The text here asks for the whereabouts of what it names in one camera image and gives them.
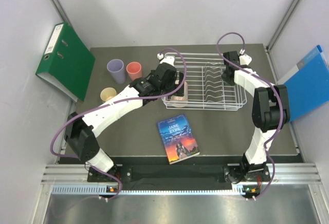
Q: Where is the white wire dish rack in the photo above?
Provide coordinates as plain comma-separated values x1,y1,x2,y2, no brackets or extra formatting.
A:
162,53,247,111

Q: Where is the pink mug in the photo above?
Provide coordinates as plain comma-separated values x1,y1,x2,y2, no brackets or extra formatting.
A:
170,82,188,108

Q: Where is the salmon pink cup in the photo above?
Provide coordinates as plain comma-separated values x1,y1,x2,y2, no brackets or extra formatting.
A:
126,62,142,81

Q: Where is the lilac cup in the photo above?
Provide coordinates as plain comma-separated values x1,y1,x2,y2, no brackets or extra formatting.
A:
107,59,126,84

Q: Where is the cream mug black handle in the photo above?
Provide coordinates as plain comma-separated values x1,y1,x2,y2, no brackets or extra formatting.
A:
100,87,117,102

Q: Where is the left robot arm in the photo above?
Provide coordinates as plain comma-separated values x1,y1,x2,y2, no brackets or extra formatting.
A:
64,54,183,181

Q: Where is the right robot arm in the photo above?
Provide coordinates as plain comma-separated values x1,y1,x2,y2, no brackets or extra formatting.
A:
222,51,290,183

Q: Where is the Jane Eyre book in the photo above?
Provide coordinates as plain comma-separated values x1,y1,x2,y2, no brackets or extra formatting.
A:
157,114,200,164

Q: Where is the blue folder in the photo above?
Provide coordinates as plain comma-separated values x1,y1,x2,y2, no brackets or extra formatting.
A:
277,45,328,122

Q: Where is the green lever arch binder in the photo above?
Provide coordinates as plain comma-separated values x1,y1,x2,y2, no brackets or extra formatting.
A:
35,23,95,102

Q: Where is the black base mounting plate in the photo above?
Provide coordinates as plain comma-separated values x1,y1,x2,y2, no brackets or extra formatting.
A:
86,163,273,190

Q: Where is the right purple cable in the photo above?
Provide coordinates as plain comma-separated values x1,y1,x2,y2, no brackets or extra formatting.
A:
216,31,284,201

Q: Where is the purple cable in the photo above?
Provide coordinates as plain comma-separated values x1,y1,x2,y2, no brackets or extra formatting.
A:
49,48,187,202
216,31,284,201

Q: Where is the aluminium frame rail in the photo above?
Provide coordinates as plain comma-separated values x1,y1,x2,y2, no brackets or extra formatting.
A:
41,163,321,184

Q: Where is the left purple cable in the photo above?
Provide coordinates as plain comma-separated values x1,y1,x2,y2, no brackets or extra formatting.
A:
49,48,187,202

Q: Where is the white slotted cable duct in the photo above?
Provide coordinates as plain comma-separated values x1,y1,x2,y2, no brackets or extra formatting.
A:
51,184,257,196

